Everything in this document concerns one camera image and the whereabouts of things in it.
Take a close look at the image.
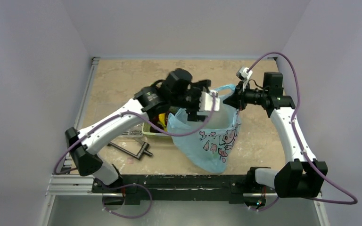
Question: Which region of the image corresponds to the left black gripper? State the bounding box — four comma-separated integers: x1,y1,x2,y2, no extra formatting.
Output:
170,80,210,120

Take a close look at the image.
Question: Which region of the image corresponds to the light blue plastic bag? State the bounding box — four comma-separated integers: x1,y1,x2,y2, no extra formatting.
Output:
167,84,242,174

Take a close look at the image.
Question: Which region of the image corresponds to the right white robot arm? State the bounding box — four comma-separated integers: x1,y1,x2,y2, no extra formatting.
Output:
223,71,328,198

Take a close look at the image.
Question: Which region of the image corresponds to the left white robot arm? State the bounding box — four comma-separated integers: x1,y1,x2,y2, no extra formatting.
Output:
65,68,220,193

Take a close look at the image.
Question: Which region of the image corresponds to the yellow fake banana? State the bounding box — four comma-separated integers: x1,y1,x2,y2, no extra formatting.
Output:
158,113,168,131

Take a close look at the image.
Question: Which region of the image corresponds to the pale green plastic basket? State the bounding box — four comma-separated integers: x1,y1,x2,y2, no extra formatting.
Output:
142,83,175,139

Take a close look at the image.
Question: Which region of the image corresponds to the clear plastic screw box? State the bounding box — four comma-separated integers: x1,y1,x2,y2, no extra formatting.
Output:
93,102,143,138

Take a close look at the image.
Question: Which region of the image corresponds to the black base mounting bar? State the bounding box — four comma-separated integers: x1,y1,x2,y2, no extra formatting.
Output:
91,174,276,207

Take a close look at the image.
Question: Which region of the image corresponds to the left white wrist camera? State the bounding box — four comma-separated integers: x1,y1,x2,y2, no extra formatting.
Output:
198,90,220,112

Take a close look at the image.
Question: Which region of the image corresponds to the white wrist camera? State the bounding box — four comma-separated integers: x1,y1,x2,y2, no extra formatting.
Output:
198,90,220,112
236,67,253,91

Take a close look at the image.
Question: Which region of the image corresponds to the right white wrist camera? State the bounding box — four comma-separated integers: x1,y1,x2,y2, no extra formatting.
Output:
236,67,253,91

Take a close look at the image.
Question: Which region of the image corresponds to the dark metal crank handle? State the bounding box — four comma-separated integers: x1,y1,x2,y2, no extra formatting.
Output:
107,140,153,161

